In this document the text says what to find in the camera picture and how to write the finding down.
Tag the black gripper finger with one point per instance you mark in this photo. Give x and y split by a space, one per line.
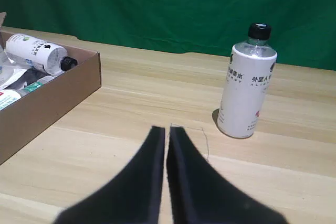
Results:
199 195
131 195

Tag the white paper sheet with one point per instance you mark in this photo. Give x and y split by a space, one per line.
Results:
11 75

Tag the green backdrop cloth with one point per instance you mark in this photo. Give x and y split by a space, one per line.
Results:
168 9

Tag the clear bottle green label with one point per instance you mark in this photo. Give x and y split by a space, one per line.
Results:
34 86

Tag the brown cardboard box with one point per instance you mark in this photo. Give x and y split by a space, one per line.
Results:
52 108

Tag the white bottle black cap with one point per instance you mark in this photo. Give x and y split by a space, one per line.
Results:
34 51
244 98

